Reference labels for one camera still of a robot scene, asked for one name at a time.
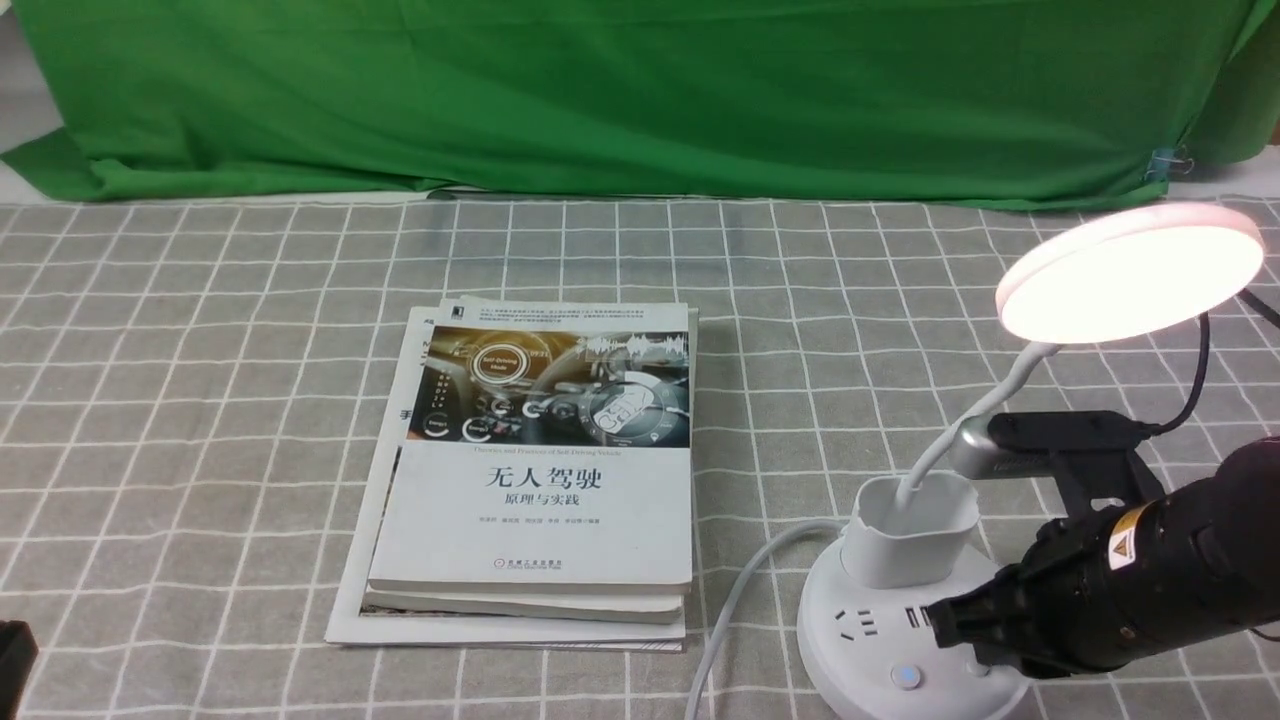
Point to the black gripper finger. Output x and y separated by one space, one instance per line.
978 618

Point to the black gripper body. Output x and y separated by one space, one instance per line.
1064 617

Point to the white desk lamp with sockets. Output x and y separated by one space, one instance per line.
864 638

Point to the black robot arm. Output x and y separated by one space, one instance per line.
1203 562

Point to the blue binder clip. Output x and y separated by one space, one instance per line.
1168 164

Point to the top self-driving book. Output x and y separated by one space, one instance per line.
545 500

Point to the green backdrop cloth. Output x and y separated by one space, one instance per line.
1023 105

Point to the bottom large white book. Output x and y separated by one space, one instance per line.
354 623

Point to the black object at left edge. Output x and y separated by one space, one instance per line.
19 652

